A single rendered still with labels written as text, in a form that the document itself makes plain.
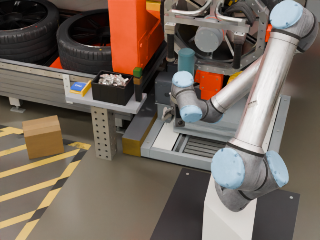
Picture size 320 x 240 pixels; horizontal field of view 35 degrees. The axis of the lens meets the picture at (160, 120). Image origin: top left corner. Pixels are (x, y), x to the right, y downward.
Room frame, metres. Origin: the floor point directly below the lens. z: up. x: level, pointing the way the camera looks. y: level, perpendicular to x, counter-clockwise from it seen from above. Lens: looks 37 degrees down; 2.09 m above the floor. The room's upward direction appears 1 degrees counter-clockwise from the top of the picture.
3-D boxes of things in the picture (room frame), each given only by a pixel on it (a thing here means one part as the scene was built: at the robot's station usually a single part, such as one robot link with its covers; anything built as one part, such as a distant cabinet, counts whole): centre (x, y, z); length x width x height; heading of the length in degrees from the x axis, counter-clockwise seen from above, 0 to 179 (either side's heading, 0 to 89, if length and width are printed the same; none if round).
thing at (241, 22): (2.30, -0.35, 1.03); 0.19 x 0.18 x 0.11; 161
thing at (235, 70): (2.17, -0.38, 0.83); 0.04 x 0.04 x 0.16
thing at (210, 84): (2.48, -0.31, 0.48); 0.16 x 0.12 x 0.17; 161
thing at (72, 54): (3.11, 0.36, 0.39); 0.66 x 0.66 x 0.24
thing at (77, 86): (2.46, 0.46, 0.47); 0.07 x 0.07 x 0.02; 71
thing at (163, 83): (2.78, -0.11, 0.26); 0.42 x 0.18 x 0.35; 161
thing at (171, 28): (2.31, -0.07, 0.93); 0.09 x 0.05 x 0.05; 161
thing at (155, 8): (3.06, 0.00, 0.71); 0.14 x 0.14 x 0.05; 71
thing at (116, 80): (2.39, 0.26, 0.51); 0.20 x 0.14 x 0.13; 71
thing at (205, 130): (2.60, -0.38, 0.13); 0.50 x 0.36 x 0.10; 71
